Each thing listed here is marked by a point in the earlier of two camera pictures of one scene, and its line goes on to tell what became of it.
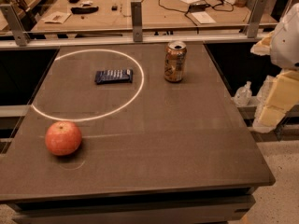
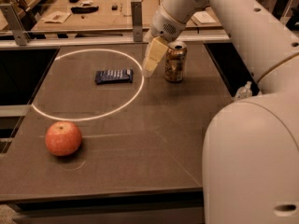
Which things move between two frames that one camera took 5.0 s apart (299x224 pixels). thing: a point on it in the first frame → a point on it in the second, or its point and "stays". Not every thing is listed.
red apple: x=63 y=138 stays
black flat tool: x=84 y=10 stays
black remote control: x=113 y=77 stays
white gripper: x=286 y=44 → x=164 y=24
